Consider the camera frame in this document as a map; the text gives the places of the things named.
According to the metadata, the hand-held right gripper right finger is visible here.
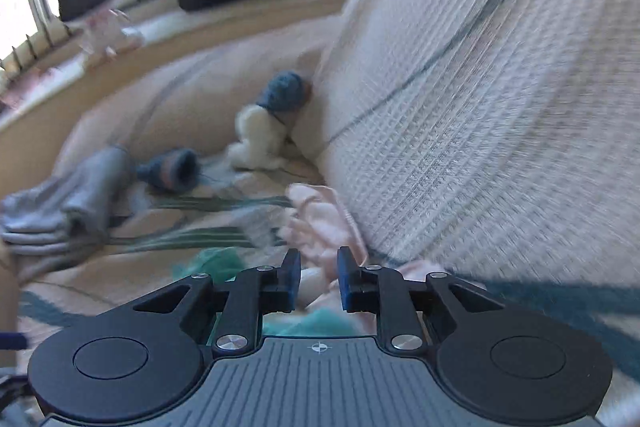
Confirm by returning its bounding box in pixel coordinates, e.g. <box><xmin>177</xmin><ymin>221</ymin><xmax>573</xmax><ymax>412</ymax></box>
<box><xmin>337</xmin><ymin>246</ymin><xmax>507</xmax><ymax>354</ymax></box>

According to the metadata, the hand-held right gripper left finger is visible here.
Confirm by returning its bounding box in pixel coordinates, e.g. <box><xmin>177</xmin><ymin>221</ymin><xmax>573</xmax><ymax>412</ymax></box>
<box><xmin>132</xmin><ymin>248</ymin><xmax>303</xmax><ymax>354</ymax></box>

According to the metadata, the pink soft garment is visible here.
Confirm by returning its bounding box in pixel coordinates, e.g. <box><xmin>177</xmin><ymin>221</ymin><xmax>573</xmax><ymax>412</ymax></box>
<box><xmin>277</xmin><ymin>183</ymin><xmax>451</xmax><ymax>308</ymax></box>

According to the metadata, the light blue knit garment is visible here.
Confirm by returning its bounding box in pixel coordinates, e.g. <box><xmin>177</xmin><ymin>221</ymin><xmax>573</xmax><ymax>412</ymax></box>
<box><xmin>0</xmin><ymin>146</ymin><xmax>133</xmax><ymax>288</ymax></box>

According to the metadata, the teal garment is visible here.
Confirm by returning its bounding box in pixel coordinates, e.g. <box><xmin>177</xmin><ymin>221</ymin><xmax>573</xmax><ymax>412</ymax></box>
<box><xmin>172</xmin><ymin>247</ymin><xmax>371</xmax><ymax>338</ymax></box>

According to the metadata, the white plush toy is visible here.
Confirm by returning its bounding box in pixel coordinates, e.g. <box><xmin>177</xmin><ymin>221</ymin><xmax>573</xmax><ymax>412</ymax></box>
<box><xmin>227</xmin><ymin>72</ymin><xmax>307</xmax><ymax>171</ymax></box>

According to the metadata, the blue orange-striped knit sock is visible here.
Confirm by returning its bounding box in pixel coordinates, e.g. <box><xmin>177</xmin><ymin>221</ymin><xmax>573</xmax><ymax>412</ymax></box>
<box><xmin>136</xmin><ymin>148</ymin><xmax>200</xmax><ymax>195</ymax></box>

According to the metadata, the fringed teal-striped blanket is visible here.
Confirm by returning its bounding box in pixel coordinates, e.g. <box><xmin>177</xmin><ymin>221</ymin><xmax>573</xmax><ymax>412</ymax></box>
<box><xmin>15</xmin><ymin>157</ymin><xmax>640</xmax><ymax>427</ymax></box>

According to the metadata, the white robot toy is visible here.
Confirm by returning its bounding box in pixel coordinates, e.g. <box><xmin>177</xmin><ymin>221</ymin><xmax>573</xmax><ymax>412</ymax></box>
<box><xmin>57</xmin><ymin>0</ymin><xmax>146</xmax><ymax>68</ymax></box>

